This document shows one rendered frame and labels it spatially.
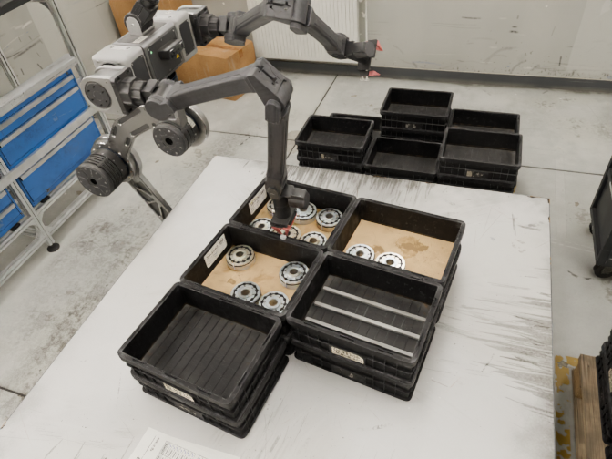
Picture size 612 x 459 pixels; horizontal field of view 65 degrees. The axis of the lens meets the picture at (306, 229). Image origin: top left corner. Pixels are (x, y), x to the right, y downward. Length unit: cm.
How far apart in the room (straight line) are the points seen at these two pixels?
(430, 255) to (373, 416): 58
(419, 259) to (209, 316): 74
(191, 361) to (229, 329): 15
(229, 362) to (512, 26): 359
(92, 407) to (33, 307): 156
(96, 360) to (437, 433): 114
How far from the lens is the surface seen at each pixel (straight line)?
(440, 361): 164
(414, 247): 176
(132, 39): 175
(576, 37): 449
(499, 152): 287
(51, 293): 325
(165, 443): 161
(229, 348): 155
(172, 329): 165
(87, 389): 181
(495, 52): 450
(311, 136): 298
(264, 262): 174
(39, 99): 335
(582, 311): 283
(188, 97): 144
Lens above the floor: 209
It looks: 43 degrees down
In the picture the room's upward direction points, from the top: 7 degrees counter-clockwise
